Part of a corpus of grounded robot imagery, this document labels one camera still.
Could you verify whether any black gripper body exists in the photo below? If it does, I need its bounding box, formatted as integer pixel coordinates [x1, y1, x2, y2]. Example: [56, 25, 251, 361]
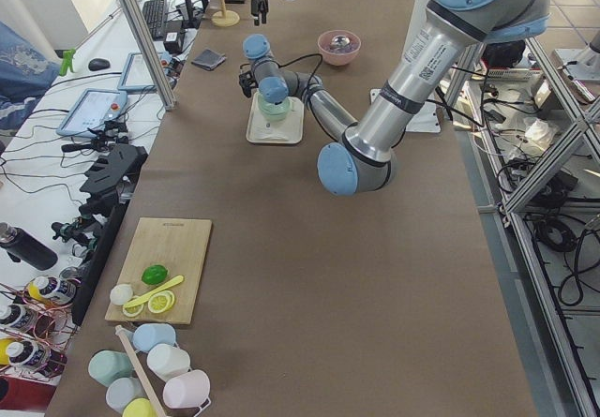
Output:
[238, 63, 259, 98]

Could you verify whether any green bowl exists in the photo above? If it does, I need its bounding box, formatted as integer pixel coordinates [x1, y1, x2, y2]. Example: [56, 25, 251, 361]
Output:
[259, 100, 292, 114]
[260, 110, 288, 123]

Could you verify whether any wooden cup tree stand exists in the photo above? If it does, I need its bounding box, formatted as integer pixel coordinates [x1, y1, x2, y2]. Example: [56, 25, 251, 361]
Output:
[205, 0, 240, 27]

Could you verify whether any grey folded cloth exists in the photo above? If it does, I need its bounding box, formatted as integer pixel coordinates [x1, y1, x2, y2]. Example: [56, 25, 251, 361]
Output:
[191, 49, 227, 71]

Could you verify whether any cream rabbit serving tray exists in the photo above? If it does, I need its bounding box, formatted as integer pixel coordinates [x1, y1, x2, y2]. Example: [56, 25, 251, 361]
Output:
[246, 92, 305, 145]

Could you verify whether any pink bowl with ice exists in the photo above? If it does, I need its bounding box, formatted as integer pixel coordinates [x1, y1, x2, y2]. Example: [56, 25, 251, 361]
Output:
[317, 30, 362, 67]

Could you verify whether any black keyboard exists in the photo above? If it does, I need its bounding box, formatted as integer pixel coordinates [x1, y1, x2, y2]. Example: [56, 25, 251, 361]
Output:
[142, 0, 168, 40]

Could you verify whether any teach pendant tablet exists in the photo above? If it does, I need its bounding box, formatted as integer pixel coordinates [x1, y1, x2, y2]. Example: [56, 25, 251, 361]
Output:
[117, 52, 156, 94]
[55, 89, 128, 139]

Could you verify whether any black computer mouse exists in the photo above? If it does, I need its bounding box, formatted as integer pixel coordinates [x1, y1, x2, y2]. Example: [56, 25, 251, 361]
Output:
[88, 58, 111, 71]

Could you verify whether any bamboo cutting board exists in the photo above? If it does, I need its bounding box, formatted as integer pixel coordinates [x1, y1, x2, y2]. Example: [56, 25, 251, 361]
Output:
[105, 217, 212, 325]

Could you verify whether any green lime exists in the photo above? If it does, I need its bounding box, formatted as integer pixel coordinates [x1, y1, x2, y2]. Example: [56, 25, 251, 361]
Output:
[141, 264, 169, 285]

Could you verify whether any white garlic bulb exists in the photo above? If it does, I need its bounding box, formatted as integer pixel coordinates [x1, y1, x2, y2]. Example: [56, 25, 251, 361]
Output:
[110, 283, 134, 306]

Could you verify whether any blue plastic cup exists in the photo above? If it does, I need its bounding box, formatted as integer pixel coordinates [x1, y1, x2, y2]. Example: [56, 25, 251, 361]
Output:
[132, 323, 176, 353]

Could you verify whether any black water bottle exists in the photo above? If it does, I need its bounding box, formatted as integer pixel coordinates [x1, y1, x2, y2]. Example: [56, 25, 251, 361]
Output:
[1, 222, 58, 271]

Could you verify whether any wooden cup rack rod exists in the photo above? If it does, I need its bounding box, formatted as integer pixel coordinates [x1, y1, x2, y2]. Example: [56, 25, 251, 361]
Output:
[114, 325, 167, 417]

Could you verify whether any white plastic cup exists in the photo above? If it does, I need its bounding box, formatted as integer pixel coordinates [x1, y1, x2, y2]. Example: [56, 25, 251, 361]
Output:
[146, 344, 191, 381]

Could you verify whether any pink plastic cup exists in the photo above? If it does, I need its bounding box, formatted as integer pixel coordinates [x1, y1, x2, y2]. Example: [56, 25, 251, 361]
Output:
[162, 369, 211, 409]

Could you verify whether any green plastic cup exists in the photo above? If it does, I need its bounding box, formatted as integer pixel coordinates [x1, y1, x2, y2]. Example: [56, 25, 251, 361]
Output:
[88, 350, 133, 387]

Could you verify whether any grey plastic cup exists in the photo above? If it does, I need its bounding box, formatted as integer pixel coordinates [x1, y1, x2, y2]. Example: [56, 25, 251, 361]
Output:
[105, 378, 146, 414]

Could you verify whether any yellow plastic cup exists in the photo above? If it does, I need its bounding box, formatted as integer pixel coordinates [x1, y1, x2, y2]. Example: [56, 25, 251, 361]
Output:
[122, 397, 157, 417]

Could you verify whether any aluminium frame post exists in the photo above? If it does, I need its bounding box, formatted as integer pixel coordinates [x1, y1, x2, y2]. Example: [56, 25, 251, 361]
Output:
[119, 0, 176, 112]

